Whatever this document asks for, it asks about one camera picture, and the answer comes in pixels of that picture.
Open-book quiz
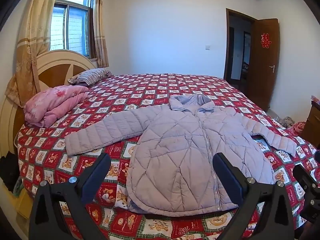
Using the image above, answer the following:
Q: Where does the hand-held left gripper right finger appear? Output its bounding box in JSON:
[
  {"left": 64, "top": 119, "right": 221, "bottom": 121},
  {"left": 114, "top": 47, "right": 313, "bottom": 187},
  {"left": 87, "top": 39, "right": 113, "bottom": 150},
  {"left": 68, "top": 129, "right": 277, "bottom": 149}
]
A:
[{"left": 212, "top": 152, "right": 295, "bottom": 240}]

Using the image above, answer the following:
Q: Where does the dark wooden door frame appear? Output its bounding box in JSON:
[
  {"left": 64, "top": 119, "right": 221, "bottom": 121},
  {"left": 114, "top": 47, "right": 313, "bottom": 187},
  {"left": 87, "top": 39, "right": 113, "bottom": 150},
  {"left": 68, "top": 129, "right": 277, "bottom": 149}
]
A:
[{"left": 224, "top": 8, "right": 258, "bottom": 84}]

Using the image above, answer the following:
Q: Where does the clutter on floor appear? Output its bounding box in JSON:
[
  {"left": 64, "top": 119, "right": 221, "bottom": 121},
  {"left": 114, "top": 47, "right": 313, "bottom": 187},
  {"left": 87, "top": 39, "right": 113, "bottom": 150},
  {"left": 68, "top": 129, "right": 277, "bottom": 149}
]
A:
[{"left": 274, "top": 115, "right": 307, "bottom": 133}]

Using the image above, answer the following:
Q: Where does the red printed bear bedspread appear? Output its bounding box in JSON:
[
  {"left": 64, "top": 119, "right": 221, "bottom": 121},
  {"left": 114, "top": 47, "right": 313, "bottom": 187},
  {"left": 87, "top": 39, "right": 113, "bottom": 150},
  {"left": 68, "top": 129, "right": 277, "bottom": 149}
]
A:
[{"left": 14, "top": 73, "right": 320, "bottom": 240}]

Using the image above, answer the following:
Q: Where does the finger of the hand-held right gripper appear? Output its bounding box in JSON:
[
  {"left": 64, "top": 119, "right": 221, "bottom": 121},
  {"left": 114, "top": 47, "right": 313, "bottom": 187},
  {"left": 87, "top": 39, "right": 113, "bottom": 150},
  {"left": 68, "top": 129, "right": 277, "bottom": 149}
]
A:
[{"left": 292, "top": 164, "right": 320, "bottom": 223}]

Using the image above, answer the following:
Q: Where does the lilac quilted puffer jacket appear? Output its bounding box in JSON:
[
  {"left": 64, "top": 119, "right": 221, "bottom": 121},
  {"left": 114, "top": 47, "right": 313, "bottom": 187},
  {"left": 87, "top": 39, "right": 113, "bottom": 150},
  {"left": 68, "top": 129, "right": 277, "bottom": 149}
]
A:
[{"left": 64, "top": 94, "right": 297, "bottom": 217}]

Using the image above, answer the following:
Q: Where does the folded pink floral quilt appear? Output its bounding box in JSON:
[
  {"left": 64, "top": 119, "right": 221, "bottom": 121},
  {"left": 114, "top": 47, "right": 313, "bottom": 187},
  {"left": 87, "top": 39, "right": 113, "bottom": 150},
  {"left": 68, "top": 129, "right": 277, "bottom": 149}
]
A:
[{"left": 23, "top": 85, "right": 90, "bottom": 128}]

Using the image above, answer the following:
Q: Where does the wooden nightstand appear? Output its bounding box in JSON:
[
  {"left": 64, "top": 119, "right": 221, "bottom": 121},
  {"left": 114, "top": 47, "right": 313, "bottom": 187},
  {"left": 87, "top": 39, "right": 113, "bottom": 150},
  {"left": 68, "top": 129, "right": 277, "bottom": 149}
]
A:
[{"left": 299, "top": 100, "right": 320, "bottom": 148}]

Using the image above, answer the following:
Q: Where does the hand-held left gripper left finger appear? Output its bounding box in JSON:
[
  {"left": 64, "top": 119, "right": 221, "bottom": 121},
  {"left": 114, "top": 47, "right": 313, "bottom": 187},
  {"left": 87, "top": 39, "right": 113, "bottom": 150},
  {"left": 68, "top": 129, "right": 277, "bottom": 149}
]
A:
[{"left": 29, "top": 152, "right": 112, "bottom": 240}]

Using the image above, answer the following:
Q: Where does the striped pillow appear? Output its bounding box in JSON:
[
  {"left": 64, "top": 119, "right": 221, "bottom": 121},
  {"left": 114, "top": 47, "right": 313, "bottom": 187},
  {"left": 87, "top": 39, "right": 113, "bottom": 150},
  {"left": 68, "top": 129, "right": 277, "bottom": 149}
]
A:
[{"left": 68, "top": 68, "right": 113, "bottom": 85}]

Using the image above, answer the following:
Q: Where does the window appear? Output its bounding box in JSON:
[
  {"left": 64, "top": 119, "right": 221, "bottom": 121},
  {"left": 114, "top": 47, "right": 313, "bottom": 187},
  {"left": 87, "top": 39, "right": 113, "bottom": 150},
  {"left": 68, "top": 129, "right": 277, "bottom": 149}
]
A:
[{"left": 49, "top": 0, "right": 95, "bottom": 58}]

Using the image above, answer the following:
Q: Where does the brown wooden door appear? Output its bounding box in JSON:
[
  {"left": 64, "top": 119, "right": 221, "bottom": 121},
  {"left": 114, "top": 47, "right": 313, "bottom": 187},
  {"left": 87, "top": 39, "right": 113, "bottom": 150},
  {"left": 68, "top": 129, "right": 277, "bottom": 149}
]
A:
[{"left": 246, "top": 18, "right": 279, "bottom": 112}]

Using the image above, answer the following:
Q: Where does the cream and wood headboard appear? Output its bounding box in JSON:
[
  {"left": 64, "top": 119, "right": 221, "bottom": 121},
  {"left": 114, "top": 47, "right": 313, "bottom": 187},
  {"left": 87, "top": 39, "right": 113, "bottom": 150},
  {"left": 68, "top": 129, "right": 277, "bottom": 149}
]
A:
[{"left": 0, "top": 50, "right": 97, "bottom": 158}]

